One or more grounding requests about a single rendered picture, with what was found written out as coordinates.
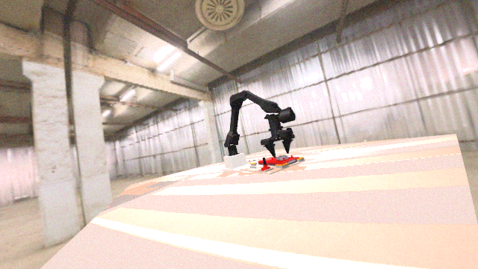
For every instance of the red flat rectangular plate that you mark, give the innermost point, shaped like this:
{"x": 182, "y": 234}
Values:
{"x": 273, "y": 162}

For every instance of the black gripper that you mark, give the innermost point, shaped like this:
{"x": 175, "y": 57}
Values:
{"x": 269, "y": 141}

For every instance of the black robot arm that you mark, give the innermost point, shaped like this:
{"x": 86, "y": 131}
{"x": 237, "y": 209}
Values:
{"x": 236, "y": 100}

